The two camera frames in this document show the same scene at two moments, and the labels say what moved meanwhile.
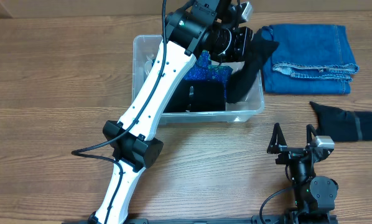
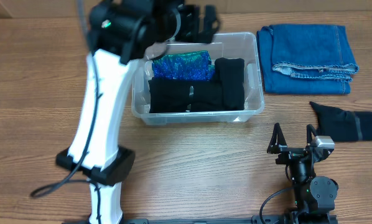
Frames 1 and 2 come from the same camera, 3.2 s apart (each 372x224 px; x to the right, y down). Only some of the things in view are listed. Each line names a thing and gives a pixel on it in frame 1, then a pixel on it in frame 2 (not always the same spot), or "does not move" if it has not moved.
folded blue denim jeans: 309,59 does not move
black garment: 241,82 -> 230,73
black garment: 196,95 does not move
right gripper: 289,153 does not move
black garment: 348,126 does not move
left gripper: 244,42 -> 194,20
